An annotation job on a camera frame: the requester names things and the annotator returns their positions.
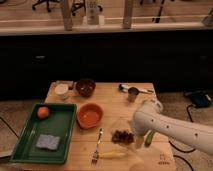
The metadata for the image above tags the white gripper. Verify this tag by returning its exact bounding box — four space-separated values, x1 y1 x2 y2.
132 128 147 149

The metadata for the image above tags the dark red grape bunch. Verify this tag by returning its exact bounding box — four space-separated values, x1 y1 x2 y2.
111 130 134 145

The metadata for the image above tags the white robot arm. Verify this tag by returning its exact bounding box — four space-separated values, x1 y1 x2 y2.
131 99 213 156

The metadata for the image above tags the orange red bowl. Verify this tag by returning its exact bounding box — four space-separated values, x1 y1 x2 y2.
77 103 103 129

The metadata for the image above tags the dark brown bowl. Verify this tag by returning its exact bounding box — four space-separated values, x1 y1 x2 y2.
75 78 96 97

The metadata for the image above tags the yellow banana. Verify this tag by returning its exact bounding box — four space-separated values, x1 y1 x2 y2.
99 150 127 159

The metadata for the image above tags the silver fork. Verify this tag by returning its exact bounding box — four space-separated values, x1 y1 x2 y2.
91 128 103 164

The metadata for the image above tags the small metal cup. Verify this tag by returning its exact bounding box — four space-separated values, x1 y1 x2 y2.
128 87 139 102

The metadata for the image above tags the dark blue device on floor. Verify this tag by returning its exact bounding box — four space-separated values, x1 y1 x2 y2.
187 92 212 108

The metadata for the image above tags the green plastic tray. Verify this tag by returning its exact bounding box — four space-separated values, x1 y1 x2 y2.
10 103 77 164

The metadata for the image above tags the white round container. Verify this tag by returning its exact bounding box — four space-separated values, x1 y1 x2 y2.
54 84 68 100

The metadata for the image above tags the blue grey sponge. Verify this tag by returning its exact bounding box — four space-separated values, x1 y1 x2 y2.
36 134 60 150

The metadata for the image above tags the orange fruit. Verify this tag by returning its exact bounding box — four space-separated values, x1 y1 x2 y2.
37 106 50 119

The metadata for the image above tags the black power cable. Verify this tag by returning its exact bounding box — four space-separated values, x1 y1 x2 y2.
168 103 200 154

